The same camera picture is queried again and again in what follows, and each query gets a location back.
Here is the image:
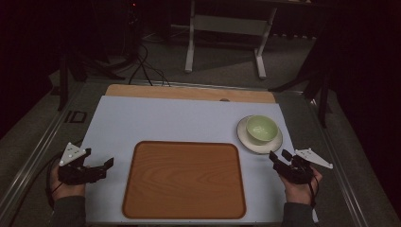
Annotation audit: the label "white metal stand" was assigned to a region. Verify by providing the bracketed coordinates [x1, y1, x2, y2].
[183, 0, 279, 80]

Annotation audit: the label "metal floor rail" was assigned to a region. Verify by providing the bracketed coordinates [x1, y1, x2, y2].
[0, 82, 87, 219]
[302, 91, 371, 227]

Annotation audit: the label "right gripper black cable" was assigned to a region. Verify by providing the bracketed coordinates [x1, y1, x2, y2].
[307, 175, 321, 210]

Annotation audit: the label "black floor cables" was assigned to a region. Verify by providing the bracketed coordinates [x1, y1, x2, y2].
[127, 43, 172, 88]

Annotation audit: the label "person's right hand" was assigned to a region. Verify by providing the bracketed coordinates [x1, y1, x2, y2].
[279, 166, 323, 206]

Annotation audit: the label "wooden tray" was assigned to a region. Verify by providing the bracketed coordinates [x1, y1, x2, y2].
[121, 140, 248, 220]

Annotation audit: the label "person's left hand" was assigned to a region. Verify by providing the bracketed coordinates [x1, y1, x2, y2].
[49, 163, 87, 202]

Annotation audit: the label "black tripod stand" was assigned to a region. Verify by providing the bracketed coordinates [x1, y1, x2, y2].
[57, 51, 127, 112]
[268, 46, 336, 129]

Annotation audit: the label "green bowl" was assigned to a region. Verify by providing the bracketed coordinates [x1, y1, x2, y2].
[245, 114, 280, 147]

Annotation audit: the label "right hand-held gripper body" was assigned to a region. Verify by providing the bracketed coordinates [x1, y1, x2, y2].
[277, 148, 334, 185]

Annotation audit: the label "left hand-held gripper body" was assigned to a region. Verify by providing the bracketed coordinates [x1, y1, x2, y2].
[58, 142, 107, 186]

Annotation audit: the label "white table mat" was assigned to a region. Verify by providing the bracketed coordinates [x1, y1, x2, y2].
[79, 95, 320, 226]

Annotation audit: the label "white plate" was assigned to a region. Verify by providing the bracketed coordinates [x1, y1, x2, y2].
[235, 114, 284, 155]

